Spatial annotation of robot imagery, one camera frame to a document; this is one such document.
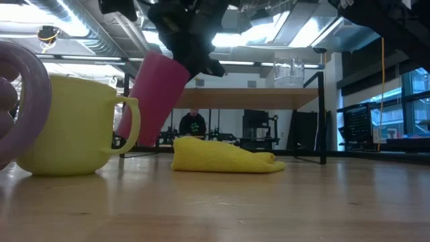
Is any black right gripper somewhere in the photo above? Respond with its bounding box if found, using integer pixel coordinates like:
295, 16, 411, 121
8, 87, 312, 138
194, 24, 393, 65
147, 0, 232, 80

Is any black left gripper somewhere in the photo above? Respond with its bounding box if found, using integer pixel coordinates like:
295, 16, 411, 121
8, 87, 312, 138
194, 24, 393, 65
99, 0, 138, 22

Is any black background workstation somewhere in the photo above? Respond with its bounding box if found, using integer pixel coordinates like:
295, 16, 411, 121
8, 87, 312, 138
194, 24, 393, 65
239, 109, 280, 151

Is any person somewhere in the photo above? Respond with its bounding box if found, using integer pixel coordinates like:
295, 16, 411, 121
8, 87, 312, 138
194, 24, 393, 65
179, 108, 208, 137

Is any yellow knitted cloth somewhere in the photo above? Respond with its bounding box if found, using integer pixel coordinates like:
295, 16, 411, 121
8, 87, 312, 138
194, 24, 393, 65
170, 136, 286, 174

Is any black table edge rail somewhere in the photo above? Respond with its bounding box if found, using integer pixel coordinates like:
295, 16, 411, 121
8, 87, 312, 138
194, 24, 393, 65
132, 145, 430, 162

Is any round silver ceiling duct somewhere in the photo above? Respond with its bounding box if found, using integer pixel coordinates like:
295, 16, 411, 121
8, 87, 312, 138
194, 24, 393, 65
28, 0, 128, 58

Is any pink plastic cup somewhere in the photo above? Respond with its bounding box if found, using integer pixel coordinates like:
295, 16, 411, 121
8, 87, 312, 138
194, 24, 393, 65
116, 50, 191, 147

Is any yellow-green mug with handle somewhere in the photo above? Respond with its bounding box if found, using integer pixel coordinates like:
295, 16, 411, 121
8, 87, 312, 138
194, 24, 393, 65
16, 74, 142, 177

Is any ceiling sensor with yellow cable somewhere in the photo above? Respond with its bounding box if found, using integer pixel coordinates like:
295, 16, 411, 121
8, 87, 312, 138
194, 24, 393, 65
36, 25, 62, 52

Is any black standing panel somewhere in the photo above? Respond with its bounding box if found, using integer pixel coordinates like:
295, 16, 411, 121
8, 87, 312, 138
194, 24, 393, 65
292, 110, 319, 151

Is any clear glass cup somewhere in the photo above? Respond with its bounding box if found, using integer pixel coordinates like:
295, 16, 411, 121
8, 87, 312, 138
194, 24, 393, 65
273, 56, 305, 89

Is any hanging linear light fixture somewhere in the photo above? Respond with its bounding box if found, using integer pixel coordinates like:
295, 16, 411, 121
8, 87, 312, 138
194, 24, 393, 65
35, 53, 325, 70

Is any black pegboard cart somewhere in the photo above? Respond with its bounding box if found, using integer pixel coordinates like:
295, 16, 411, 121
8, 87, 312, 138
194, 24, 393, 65
337, 102, 396, 152

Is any rectangular silver ceiling duct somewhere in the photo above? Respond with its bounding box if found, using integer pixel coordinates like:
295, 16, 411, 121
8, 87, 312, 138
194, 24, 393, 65
248, 9, 380, 51

